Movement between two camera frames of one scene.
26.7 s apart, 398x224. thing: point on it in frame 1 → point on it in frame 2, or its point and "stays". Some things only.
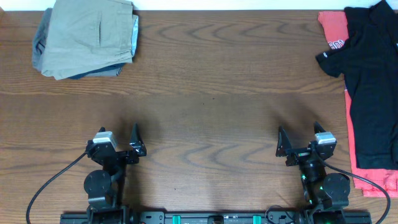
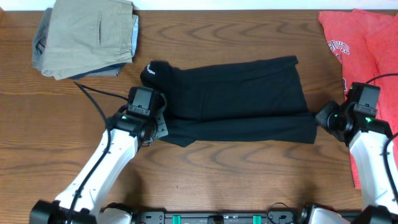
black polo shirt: x=368 y=60 → x=261 y=101
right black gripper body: x=301 y=152 → x=322 y=116
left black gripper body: x=121 y=154 → x=161 y=127
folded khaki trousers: x=83 y=36 stays
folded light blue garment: x=134 y=35 stays
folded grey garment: x=40 y=38 stays
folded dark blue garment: x=112 y=71 stays
